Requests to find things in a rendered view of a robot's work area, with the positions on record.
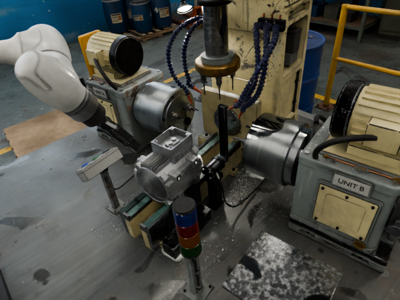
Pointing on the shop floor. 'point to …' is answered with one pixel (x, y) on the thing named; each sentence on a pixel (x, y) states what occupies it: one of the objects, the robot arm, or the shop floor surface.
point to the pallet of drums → (138, 18)
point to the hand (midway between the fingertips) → (127, 141)
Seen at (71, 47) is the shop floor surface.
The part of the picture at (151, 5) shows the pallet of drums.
